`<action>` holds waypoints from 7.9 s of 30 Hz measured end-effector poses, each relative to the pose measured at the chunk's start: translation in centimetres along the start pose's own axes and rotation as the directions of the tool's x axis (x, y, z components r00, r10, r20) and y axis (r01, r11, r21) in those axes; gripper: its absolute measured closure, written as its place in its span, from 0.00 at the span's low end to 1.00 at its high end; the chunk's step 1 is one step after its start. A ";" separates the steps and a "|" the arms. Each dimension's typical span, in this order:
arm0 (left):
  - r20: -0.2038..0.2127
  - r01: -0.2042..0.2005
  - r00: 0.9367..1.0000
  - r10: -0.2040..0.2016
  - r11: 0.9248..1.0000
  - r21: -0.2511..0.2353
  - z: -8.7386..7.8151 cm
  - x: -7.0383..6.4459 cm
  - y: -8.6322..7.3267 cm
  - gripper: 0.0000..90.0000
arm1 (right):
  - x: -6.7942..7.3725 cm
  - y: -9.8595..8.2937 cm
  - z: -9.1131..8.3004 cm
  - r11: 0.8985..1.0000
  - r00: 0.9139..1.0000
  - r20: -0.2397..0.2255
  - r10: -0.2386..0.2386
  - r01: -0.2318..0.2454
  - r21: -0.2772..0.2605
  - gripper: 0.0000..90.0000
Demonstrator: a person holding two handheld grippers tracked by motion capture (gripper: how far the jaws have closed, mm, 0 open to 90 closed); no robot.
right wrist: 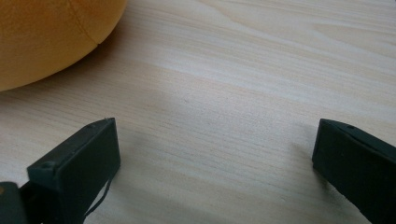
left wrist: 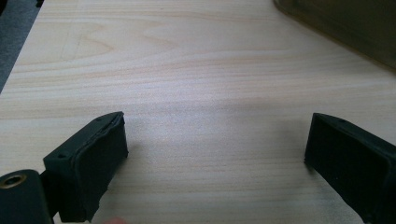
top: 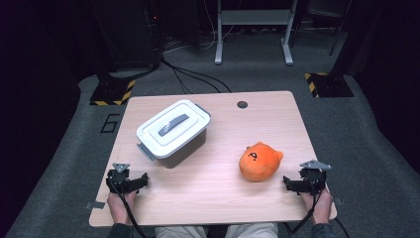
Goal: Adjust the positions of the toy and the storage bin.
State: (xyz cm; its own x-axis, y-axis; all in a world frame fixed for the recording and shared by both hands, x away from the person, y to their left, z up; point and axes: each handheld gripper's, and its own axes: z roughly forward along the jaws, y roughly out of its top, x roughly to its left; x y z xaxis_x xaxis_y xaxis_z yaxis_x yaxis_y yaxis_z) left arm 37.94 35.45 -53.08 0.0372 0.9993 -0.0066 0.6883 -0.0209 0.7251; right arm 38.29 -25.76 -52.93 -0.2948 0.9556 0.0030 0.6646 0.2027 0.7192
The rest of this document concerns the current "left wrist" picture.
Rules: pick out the brown transparent storage container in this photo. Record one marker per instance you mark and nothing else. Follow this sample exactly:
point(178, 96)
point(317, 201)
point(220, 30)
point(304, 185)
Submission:
point(351, 25)

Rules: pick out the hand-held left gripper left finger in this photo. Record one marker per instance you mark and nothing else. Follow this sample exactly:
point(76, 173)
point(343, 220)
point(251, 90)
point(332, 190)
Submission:
point(87, 161)

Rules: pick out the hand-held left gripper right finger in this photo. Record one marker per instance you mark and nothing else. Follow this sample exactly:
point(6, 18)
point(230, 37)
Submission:
point(351, 158)

